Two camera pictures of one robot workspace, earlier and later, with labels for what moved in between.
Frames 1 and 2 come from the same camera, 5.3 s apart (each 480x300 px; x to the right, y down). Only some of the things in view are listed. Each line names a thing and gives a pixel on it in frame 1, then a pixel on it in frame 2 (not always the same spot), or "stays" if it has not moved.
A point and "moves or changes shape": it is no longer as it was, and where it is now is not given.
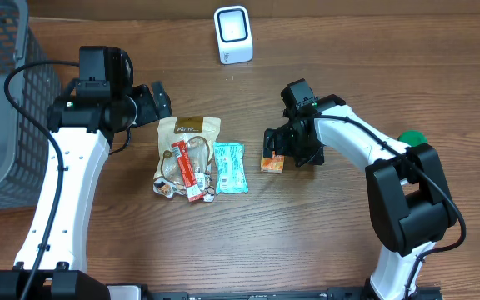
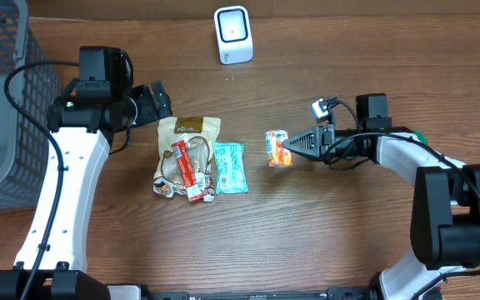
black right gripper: x=279 y=142 to x=327 y=138
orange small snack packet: x=274 y=164 moves or changes shape
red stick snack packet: x=193 y=187 stays
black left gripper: x=150 y=105 stays
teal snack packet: x=230 y=167 stays
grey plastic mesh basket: x=10 y=153 stays
